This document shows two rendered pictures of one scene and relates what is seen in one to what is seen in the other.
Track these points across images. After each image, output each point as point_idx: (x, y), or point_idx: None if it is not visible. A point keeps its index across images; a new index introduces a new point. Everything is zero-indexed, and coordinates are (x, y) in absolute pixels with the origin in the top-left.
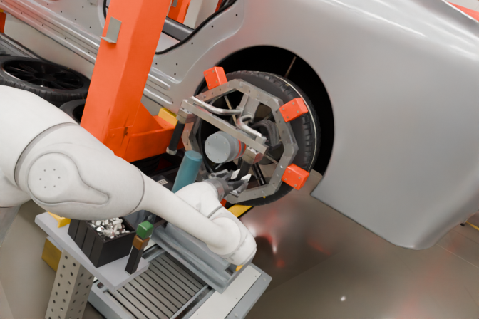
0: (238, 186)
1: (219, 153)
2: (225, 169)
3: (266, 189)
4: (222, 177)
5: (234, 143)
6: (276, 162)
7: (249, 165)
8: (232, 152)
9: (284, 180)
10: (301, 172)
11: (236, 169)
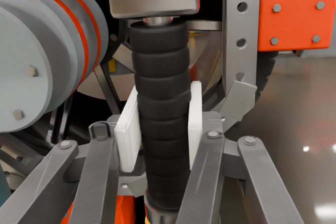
0: (218, 208)
1: (6, 84)
2: (56, 146)
3: (228, 106)
4: (63, 216)
5: (43, 12)
6: (199, 24)
7: (180, 31)
8: (55, 47)
9: (270, 47)
10: None
11: (106, 106)
